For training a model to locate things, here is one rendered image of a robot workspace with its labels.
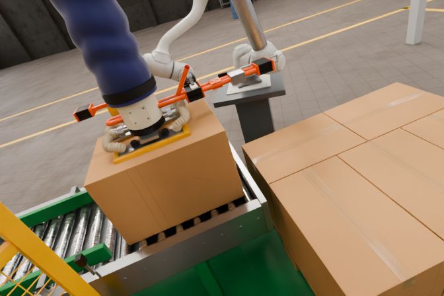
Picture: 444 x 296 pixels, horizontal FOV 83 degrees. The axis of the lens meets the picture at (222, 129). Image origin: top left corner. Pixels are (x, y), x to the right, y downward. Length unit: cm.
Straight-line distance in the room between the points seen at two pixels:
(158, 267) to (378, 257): 87
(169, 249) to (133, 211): 22
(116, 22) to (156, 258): 95
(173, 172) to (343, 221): 72
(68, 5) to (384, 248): 135
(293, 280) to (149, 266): 80
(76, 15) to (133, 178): 61
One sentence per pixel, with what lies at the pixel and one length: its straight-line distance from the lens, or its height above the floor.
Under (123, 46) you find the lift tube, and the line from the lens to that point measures 101.
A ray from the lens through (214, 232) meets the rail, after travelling 119.
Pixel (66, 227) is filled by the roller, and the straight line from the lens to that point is 173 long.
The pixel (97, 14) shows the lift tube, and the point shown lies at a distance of 100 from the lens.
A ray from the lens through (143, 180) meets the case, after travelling 110.
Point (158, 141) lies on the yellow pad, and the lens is 110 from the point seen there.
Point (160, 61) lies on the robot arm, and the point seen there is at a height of 119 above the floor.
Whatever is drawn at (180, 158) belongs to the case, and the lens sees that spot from 106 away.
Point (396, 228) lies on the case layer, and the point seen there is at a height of 54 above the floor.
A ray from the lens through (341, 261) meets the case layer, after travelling 108.
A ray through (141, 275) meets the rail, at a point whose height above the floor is 50.
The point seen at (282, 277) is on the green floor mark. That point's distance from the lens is 166.
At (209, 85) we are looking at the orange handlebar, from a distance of 114.
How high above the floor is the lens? 149
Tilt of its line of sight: 31 degrees down
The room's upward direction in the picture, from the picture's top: 18 degrees counter-clockwise
